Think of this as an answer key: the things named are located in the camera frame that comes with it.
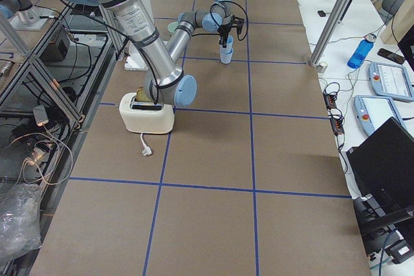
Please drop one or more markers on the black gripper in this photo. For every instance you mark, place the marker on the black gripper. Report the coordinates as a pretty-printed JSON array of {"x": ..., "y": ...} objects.
[{"x": 224, "y": 31}]

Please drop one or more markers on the blue cup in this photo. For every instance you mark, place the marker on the blue cup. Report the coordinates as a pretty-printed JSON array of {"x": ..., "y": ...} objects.
[
  {"x": 226, "y": 48},
  {"x": 226, "y": 56}
]

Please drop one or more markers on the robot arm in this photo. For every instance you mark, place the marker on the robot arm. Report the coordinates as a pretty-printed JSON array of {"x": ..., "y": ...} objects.
[{"x": 166, "y": 82}]

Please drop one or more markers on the green bowl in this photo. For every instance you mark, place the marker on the green bowl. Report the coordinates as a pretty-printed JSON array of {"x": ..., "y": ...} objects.
[{"x": 171, "y": 27}]

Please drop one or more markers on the small black square pad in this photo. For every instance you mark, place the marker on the small black square pad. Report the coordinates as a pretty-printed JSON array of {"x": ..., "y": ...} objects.
[{"x": 321, "y": 13}]

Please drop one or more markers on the bread slice in toaster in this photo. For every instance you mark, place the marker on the bread slice in toaster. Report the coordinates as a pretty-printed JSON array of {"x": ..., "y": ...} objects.
[{"x": 141, "y": 96}]

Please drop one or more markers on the cream toaster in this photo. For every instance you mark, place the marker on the cream toaster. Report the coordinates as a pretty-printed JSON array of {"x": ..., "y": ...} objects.
[{"x": 144, "y": 117}]

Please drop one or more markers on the white toaster power plug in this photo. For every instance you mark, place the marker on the white toaster power plug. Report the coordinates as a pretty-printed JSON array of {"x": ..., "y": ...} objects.
[{"x": 146, "y": 150}]

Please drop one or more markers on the blue water bottle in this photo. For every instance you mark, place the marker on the blue water bottle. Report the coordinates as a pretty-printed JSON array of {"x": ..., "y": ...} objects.
[{"x": 361, "y": 52}]

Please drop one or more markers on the near teach pendant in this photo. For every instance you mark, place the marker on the near teach pendant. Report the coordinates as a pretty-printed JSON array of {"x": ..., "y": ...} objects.
[{"x": 373, "y": 111}]

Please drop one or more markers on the teach pendant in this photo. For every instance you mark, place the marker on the teach pendant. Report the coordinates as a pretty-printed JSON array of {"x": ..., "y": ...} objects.
[
  {"x": 373, "y": 111},
  {"x": 391, "y": 80}
]

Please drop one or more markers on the far teach pendant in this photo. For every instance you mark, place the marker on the far teach pendant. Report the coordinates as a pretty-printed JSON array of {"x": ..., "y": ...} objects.
[{"x": 391, "y": 80}]

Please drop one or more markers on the black smartphone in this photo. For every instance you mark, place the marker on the black smartphone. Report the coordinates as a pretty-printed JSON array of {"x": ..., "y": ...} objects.
[{"x": 391, "y": 56}]

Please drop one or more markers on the black laptop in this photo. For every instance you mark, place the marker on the black laptop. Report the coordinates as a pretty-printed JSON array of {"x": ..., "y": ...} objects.
[{"x": 383, "y": 164}]

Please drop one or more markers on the clear plastic bag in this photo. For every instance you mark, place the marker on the clear plastic bag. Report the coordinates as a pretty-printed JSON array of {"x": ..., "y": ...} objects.
[{"x": 20, "y": 212}]

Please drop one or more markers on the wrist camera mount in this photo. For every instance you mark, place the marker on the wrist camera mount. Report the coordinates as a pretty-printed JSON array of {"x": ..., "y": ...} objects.
[{"x": 238, "y": 23}]

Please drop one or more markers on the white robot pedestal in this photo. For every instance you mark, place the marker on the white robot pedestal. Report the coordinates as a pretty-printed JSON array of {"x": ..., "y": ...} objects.
[{"x": 141, "y": 31}]

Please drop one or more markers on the aluminium frame post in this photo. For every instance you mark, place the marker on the aluminium frame post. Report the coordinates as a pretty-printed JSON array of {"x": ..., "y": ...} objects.
[{"x": 328, "y": 30}]

